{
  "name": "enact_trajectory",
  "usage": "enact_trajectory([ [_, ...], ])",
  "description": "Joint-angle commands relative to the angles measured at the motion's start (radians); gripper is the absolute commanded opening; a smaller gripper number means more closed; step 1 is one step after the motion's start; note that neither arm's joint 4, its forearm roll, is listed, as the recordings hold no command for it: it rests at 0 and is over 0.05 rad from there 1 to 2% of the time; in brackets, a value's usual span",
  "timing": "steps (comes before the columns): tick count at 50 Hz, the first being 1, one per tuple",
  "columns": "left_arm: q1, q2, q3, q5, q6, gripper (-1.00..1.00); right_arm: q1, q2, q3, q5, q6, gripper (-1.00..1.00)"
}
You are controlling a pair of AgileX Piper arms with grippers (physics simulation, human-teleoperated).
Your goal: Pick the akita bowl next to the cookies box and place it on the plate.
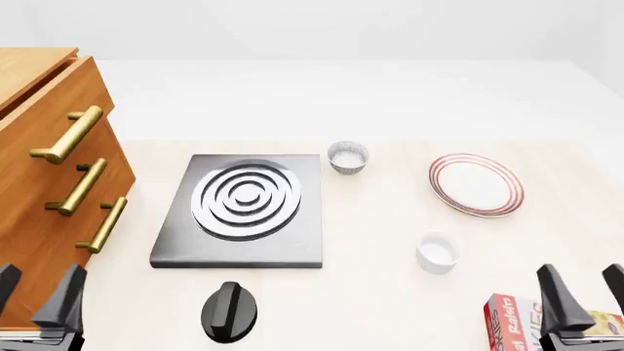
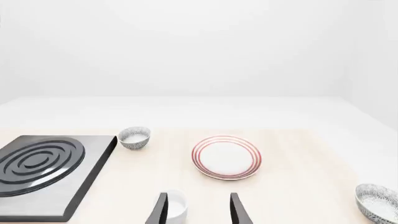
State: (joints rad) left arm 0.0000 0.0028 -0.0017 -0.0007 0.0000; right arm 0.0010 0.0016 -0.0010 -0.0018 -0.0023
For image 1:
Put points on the deep wooden drawer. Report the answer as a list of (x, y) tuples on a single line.
[(44, 241)]

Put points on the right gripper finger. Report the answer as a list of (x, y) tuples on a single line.
[(618, 285), (563, 307)]

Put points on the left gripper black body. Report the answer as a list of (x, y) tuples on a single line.
[(34, 342)]

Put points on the flat black stove plate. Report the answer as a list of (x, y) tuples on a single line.
[(175, 241)]

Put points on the white plate with red rings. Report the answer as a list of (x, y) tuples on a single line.
[(475, 184)]

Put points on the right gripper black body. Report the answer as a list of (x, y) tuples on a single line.
[(585, 343)]

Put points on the patterned grey bowl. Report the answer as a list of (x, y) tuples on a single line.
[(347, 158)]

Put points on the medium wooden drawer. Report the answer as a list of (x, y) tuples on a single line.
[(105, 161)]

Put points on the round black stove knob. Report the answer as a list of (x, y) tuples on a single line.
[(229, 311)]

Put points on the plain white bowl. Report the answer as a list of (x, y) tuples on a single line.
[(437, 252)]

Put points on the shallow wooden drawer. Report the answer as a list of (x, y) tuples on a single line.
[(73, 91)]

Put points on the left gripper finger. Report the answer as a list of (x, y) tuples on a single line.
[(7, 281), (63, 303)]

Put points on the red printed cookies box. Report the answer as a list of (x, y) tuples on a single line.
[(509, 325)]

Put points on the wooden cabinet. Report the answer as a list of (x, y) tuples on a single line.
[(29, 66)]

